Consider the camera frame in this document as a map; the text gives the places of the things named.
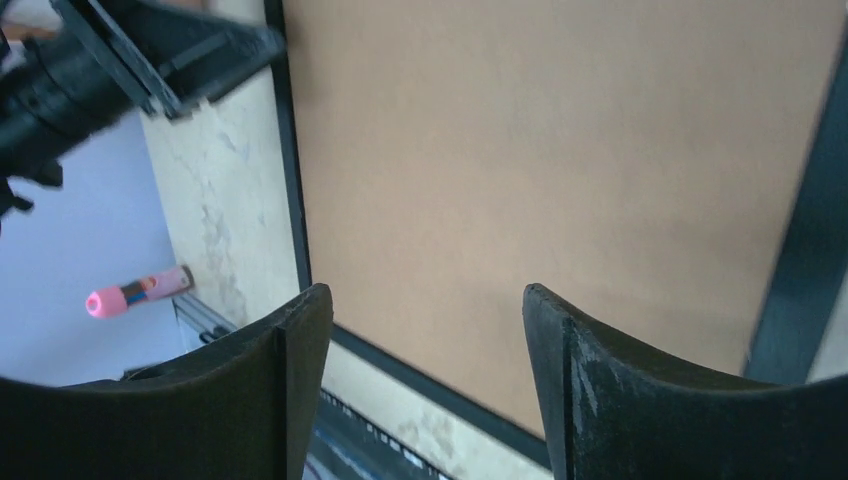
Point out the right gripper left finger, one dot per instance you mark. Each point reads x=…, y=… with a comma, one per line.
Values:
x=240, y=407

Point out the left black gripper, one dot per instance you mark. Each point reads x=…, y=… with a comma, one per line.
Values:
x=111, y=57

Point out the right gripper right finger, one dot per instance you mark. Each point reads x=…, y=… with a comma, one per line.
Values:
x=615, y=407

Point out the black picture frame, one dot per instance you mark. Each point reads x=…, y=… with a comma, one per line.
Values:
x=295, y=199

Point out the pink bottle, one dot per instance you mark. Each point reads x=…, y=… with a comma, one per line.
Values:
x=116, y=300

